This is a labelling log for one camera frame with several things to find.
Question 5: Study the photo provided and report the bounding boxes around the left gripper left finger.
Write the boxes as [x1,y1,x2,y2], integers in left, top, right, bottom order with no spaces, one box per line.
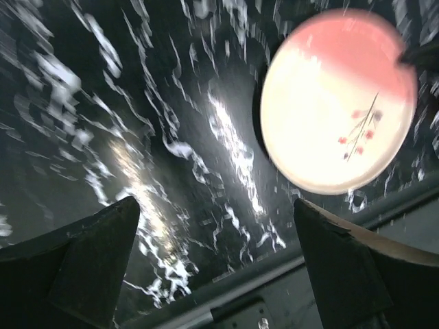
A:
[1,197,140,328]

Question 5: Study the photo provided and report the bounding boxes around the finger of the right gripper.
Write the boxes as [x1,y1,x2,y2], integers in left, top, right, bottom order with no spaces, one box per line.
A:
[397,42,438,71]

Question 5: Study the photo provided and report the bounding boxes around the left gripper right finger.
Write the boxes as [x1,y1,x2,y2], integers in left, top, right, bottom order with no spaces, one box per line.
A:
[294,199,438,328]

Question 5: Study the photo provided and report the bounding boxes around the pink cream floral plate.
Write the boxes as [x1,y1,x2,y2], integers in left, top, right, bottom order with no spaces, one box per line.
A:
[260,9,418,195]

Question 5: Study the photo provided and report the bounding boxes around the black marble pattern mat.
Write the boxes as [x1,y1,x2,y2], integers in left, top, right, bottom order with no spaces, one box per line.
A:
[1,1,438,310]

